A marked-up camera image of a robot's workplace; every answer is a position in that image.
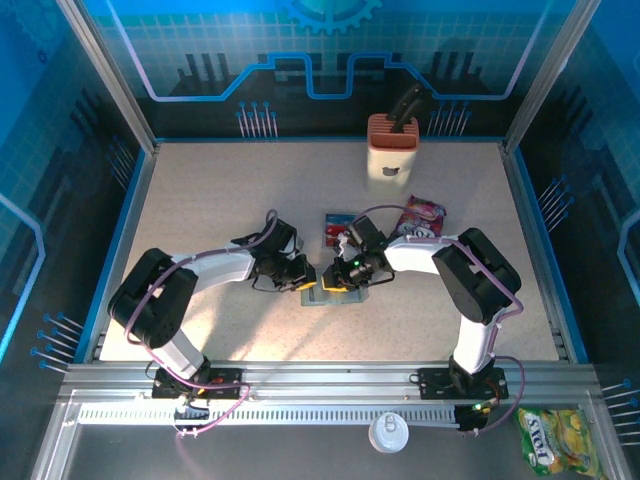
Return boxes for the grey metal shelf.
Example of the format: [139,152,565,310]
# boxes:
[29,389,631,480]

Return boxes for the aluminium side rail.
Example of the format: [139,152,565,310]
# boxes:
[74,144,160,364]
[501,144,589,364]

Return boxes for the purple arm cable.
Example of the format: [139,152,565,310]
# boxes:
[352,203,526,437]
[123,208,279,441]

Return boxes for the aluminium frame post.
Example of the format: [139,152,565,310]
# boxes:
[55,0,160,154]
[501,0,602,154]

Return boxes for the beige knife block orange top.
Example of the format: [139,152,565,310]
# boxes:
[364,113,421,197]

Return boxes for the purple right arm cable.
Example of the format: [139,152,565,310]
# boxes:
[352,203,526,437]

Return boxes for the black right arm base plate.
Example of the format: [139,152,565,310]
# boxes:
[418,367,510,401]

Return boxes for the purple candy bag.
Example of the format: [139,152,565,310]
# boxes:
[391,194,448,240]

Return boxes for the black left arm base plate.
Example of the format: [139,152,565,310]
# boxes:
[152,367,244,401]

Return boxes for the white slotted cable duct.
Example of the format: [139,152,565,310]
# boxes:
[77,403,459,426]

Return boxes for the red snack packet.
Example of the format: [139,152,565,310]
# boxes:
[323,224,350,248]

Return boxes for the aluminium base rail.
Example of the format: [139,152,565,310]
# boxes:
[59,360,601,401]

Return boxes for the green yellow candy bag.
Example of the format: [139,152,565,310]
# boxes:
[514,407,604,479]

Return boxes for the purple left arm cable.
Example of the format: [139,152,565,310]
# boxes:
[123,208,279,441]

